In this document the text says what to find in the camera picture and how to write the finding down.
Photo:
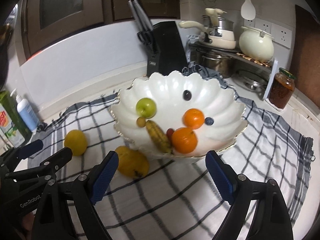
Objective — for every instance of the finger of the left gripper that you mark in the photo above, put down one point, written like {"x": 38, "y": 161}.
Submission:
{"x": 25, "y": 152}
{"x": 45, "y": 164}

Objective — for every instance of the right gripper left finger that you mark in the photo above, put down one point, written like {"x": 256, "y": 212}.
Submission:
{"x": 53, "y": 219}

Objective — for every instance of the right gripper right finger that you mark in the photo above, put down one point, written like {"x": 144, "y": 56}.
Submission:
{"x": 271, "y": 217}

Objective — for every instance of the small yellow-green fruit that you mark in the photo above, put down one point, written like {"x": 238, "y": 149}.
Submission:
{"x": 141, "y": 122}

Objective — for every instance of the small brownish banana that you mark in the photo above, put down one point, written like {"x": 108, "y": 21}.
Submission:
{"x": 158, "y": 137}

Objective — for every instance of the red grape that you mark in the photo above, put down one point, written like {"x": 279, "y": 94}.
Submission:
{"x": 169, "y": 133}

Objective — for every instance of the green apple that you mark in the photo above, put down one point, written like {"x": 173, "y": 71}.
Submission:
{"x": 146, "y": 108}

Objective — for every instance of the large orange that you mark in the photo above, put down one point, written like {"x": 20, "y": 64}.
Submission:
{"x": 184, "y": 140}

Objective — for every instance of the blueberry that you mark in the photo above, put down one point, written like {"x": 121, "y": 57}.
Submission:
{"x": 209, "y": 121}

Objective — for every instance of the small orange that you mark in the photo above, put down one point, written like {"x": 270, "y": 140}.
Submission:
{"x": 193, "y": 118}

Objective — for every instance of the dark purple plum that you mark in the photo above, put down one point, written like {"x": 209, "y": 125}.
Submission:
{"x": 187, "y": 95}

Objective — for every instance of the checkered kitchen cloth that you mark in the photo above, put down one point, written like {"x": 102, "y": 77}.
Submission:
{"x": 180, "y": 201}

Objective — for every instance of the metal kitchen rack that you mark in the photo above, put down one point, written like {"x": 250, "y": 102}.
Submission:
{"x": 242, "y": 62}

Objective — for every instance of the person's hand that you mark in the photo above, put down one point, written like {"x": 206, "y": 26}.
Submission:
{"x": 27, "y": 225}

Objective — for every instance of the green dish soap bottle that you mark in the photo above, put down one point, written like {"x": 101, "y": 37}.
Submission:
{"x": 12, "y": 124}

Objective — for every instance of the yellow lemon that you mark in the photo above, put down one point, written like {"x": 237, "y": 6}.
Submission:
{"x": 76, "y": 141}

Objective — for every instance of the blue pump soap bottle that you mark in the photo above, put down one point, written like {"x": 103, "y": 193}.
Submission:
{"x": 26, "y": 111}

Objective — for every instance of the yellow mango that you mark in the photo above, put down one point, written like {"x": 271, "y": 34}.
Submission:
{"x": 132, "y": 163}

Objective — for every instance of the white scalloped fruit bowl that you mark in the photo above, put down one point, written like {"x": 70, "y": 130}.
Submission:
{"x": 213, "y": 98}

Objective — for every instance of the jar of red sauce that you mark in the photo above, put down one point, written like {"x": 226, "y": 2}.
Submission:
{"x": 282, "y": 88}

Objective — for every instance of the glass pot lid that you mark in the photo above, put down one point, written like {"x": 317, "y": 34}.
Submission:
{"x": 252, "y": 81}

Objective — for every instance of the black knife block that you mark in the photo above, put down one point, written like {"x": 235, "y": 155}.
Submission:
{"x": 166, "y": 53}

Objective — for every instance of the wooden cutting board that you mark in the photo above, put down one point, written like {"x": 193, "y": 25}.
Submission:
{"x": 305, "y": 57}

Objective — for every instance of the steel pot under rack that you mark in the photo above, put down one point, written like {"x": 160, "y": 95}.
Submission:
{"x": 212, "y": 60}

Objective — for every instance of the black scissors in block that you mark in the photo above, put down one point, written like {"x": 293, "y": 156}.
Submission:
{"x": 146, "y": 38}

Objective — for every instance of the cream kettle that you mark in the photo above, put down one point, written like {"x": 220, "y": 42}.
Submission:
{"x": 256, "y": 43}

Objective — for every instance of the steel pot with lid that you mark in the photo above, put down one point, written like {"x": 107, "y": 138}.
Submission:
{"x": 218, "y": 25}

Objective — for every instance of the white rice spoon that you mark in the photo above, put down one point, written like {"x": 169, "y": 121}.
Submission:
{"x": 248, "y": 11}

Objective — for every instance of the steel knife handles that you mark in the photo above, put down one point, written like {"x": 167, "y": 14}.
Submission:
{"x": 140, "y": 16}

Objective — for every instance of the white wall socket strip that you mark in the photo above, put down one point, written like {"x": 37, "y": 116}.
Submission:
{"x": 281, "y": 35}

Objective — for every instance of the cream saucepan with handle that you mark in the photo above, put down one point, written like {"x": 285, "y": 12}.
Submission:
{"x": 213, "y": 37}

